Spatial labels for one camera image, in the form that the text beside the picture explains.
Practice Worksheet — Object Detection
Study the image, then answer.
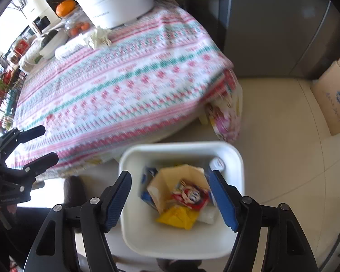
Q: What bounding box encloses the white trash bin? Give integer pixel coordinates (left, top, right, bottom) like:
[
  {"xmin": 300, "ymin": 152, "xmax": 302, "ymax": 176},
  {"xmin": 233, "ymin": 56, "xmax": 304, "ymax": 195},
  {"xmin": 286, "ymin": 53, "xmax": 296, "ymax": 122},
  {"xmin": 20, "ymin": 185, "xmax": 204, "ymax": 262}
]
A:
[{"xmin": 119, "ymin": 141, "xmax": 244, "ymax": 260}]

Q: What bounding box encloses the white bowl with avocado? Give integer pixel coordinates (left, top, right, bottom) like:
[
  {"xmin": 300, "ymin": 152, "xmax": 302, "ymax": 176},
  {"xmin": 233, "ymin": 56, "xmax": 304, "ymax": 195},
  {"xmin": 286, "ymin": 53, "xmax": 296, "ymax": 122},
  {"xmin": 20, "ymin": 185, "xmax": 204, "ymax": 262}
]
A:
[{"xmin": 39, "ymin": 29, "xmax": 69, "ymax": 60}]

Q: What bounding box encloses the dark grey refrigerator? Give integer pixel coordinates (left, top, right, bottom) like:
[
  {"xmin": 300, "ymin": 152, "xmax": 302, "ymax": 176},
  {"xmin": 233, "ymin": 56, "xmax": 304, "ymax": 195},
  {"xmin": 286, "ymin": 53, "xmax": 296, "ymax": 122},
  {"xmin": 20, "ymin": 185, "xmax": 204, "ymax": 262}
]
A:
[{"xmin": 183, "ymin": 0, "xmax": 340, "ymax": 79}]

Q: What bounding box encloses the yellow snack wrapper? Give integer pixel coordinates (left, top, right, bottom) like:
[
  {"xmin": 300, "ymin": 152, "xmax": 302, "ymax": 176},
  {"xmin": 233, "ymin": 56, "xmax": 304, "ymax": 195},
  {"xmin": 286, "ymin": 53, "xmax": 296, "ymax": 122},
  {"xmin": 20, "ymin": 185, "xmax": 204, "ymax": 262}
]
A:
[{"xmin": 156, "ymin": 205, "xmax": 199, "ymax": 230}]

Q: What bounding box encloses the wire rack with vegetables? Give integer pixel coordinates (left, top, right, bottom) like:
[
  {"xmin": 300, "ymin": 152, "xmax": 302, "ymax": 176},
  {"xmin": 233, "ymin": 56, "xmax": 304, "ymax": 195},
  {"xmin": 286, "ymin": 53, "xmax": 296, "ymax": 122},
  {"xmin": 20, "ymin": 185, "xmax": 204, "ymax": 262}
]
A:
[{"xmin": 0, "ymin": 25, "xmax": 32, "ymax": 131}]

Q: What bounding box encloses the white green label bottle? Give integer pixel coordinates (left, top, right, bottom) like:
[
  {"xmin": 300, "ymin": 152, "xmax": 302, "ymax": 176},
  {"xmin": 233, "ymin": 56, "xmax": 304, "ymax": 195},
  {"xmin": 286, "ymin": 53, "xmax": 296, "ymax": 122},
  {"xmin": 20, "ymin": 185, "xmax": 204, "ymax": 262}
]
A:
[{"xmin": 54, "ymin": 34, "xmax": 88, "ymax": 60}]

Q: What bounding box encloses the crushed clear water bottle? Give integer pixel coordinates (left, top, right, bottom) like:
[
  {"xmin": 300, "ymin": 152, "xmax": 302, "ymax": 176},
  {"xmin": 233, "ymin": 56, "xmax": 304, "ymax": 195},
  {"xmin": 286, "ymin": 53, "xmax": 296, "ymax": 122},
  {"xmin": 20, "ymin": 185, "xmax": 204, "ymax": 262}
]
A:
[{"xmin": 196, "ymin": 156, "xmax": 226, "ymax": 224}]

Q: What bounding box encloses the white tissue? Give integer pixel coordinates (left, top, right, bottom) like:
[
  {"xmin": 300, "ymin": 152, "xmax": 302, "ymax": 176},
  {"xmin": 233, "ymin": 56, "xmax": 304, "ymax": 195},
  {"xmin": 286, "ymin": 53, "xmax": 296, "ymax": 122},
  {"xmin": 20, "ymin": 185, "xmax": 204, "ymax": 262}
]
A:
[{"xmin": 85, "ymin": 27, "xmax": 112, "ymax": 49}]

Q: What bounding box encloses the orange red snack bag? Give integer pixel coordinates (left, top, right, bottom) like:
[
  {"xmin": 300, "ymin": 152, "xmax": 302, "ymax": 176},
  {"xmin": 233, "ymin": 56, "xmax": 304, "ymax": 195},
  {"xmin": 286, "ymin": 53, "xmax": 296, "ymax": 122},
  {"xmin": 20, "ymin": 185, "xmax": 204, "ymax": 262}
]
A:
[{"xmin": 147, "ymin": 165, "xmax": 210, "ymax": 214}]

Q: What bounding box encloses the orange mandarin fruit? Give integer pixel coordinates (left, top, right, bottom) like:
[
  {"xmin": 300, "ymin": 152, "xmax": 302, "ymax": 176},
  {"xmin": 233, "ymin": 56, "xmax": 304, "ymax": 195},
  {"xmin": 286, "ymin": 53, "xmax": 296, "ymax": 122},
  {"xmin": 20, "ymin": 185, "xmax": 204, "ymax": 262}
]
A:
[{"xmin": 56, "ymin": 0, "xmax": 76, "ymax": 18}]

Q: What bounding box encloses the red soda can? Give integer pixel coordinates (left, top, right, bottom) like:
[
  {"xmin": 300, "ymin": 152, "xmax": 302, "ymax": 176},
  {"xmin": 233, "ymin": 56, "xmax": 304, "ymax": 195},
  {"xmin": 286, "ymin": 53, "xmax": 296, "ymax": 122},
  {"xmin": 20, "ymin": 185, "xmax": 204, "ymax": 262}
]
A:
[{"xmin": 171, "ymin": 179, "xmax": 210, "ymax": 211}]

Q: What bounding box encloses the cardboard box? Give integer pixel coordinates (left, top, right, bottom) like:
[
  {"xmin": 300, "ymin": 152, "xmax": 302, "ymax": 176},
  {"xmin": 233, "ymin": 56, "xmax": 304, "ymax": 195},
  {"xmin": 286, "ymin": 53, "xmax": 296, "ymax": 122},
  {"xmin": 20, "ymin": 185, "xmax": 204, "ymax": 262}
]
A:
[{"xmin": 311, "ymin": 58, "xmax": 340, "ymax": 136}]

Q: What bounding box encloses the glass jar with tomatoes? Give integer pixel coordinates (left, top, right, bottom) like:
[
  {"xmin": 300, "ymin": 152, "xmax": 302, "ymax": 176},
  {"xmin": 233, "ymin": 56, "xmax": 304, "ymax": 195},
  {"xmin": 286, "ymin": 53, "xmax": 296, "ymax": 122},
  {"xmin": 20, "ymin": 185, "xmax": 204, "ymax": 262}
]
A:
[{"xmin": 64, "ymin": 9, "xmax": 93, "ymax": 38}]

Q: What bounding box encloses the patterned tablecloth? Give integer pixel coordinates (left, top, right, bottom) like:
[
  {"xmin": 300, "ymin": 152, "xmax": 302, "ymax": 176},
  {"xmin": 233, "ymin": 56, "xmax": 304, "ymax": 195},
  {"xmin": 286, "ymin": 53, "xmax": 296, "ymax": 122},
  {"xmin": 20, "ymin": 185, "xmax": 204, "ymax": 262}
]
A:
[{"xmin": 7, "ymin": 3, "xmax": 242, "ymax": 179}]

